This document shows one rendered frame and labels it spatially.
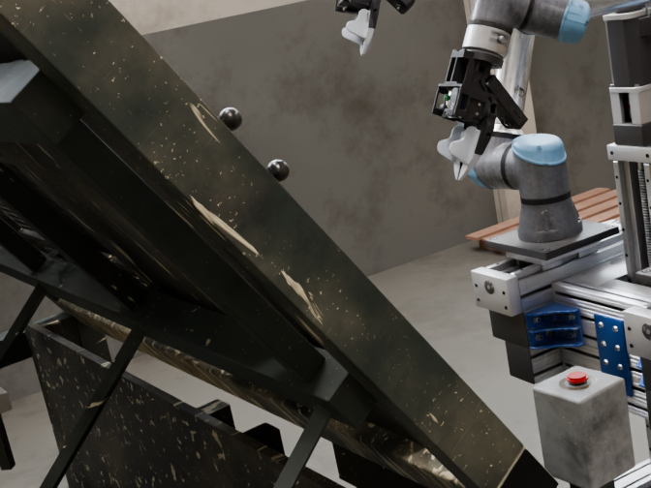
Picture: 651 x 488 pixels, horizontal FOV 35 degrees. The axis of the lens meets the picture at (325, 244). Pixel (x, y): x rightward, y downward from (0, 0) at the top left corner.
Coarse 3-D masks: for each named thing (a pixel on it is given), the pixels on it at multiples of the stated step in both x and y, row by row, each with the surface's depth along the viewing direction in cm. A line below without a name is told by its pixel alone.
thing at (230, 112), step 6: (228, 108) 162; (234, 108) 162; (222, 114) 161; (228, 114) 161; (234, 114) 161; (240, 114) 162; (222, 120) 161; (228, 120) 161; (234, 120) 161; (240, 120) 162; (228, 126) 161; (234, 126) 161
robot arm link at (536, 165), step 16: (512, 144) 241; (528, 144) 237; (544, 144) 236; (560, 144) 238; (512, 160) 242; (528, 160) 237; (544, 160) 236; (560, 160) 237; (512, 176) 242; (528, 176) 238; (544, 176) 237; (560, 176) 238; (528, 192) 240; (544, 192) 238; (560, 192) 238
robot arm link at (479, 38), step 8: (472, 32) 173; (480, 32) 172; (488, 32) 172; (496, 32) 172; (504, 32) 172; (464, 40) 175; (472, 40) 173; (480, 40) 172; (488, 40) 172; (496, 40) 172; (504, 40) 173; (464, 48) 175; (472, 48) 173; (480, 48) 172; (488, 48) 172; (496, 48) 172; (504, 48) 173; (504, 56) 174
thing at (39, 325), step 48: (0, 336) 341; (48, 336) 317; (96, 336) 355; (48, 384) 334; (96, 384) 290; (144, 384) 260; (96, 432) 305; (144, 432) 267; (192, 432) 239; (240, 432) 221; (96, 480) 321; (144, 480) 280; (192, 480) 249; (240, 480) 223
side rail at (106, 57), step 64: (0, 0) 119; (64, 0) 124; (64, 64) 124; (128, 64) 129; (128, 128) 130; (192, 128) 135; (192, 192) 136; (256, 192) 141; (256, 256) 142; (320, 256) 148; (320, 320) 149; (384, 320) 155; (384, 384) 157; (448, 384) 164; (448, 448) 165; (512, 448) 173
